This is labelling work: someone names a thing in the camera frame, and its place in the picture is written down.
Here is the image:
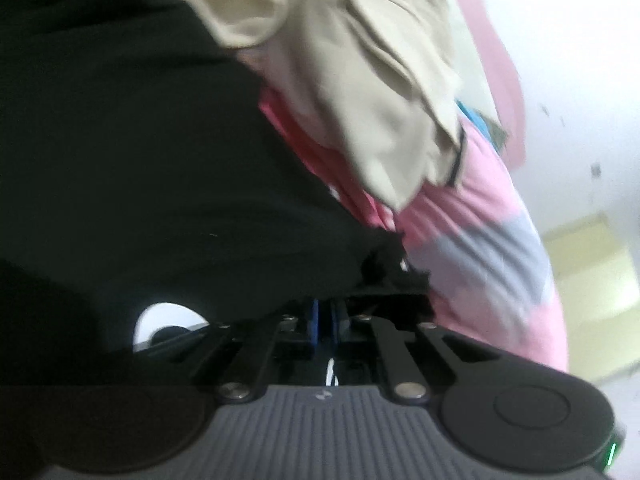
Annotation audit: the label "black pants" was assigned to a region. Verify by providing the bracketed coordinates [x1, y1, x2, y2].
[0, 0, 436, 391]

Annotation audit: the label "beige garment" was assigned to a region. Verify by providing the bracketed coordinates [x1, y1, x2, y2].
[135, 0, 507, 212]

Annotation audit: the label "light blue cloth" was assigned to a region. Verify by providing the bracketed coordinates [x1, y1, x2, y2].
[454, 99, 507, 152]

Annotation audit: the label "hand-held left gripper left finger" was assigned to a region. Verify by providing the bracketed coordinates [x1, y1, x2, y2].
[170, 299, 324, 404]

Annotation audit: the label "pink grey striped blanket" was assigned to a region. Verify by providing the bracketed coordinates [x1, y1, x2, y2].
[395, 0, 571, 374]

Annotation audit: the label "white round object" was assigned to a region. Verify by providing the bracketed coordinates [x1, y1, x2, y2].
[132, 301, 211, 351]

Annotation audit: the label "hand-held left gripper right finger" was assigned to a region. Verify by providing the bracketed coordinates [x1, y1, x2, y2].
[327, 299, 501, 404]

